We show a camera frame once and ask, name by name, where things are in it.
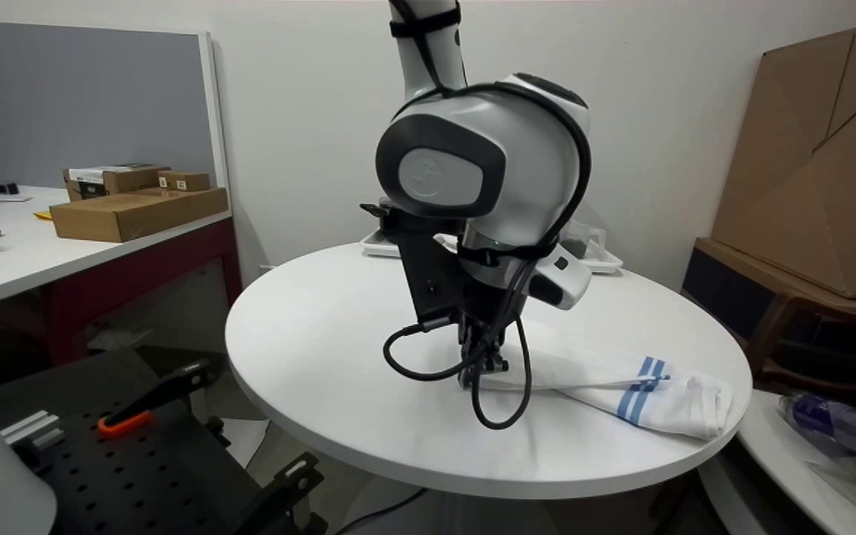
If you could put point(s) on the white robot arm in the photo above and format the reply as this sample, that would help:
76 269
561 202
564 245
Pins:
528 167

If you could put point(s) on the white cloth with blue stripes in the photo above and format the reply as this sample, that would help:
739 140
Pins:
668 397

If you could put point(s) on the black perforated board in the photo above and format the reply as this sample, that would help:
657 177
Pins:
140 477

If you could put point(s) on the white desk with red front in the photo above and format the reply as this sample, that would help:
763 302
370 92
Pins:
23 253

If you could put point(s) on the silver aluminium profile pieces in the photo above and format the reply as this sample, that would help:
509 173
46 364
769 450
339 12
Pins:
32 430

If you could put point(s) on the large brown cardboard box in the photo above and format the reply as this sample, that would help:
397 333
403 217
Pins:
825 167

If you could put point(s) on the flat brown cardboard box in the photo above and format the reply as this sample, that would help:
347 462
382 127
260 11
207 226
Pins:
133 211

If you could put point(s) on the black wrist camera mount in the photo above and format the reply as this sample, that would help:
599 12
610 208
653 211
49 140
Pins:
433 269

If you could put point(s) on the grey partition panel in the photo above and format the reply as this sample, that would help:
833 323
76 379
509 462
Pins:
72 100

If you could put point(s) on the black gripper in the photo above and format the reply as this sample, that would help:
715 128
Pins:
489 317

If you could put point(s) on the clear plastic bag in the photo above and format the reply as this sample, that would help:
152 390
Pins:
846 425

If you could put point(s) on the white round side table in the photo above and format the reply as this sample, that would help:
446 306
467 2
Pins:
795 477

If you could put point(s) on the open small cardboard box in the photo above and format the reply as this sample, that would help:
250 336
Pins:
127 179

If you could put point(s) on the small closed cardboard box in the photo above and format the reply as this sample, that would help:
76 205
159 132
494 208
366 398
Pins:
186 181

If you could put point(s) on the white rectangular tray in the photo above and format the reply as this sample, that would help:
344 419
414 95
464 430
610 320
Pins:
608 262

